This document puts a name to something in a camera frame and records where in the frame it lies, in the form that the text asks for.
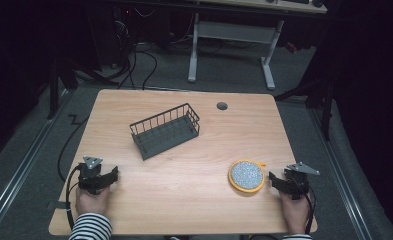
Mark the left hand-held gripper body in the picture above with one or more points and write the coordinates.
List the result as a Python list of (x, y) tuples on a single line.
[(90, 173)]

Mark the person's left hand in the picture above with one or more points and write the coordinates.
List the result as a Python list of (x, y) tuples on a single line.
[(91, 202)]

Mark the white-legged background desk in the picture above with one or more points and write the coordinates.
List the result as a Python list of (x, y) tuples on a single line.
[(232, 31)]

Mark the round yellow-rimmed glitter pad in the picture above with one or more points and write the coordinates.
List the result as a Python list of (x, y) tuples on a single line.
[(247, 175)]

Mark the black metal stand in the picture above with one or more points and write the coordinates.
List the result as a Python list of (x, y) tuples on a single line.
[(55, 86), (320, 100)]

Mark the metal floor rail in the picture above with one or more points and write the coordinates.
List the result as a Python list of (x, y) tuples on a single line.
[(342, 173), (20, 166)]

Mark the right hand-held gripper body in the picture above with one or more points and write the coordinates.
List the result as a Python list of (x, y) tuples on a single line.
[(297, 181)]

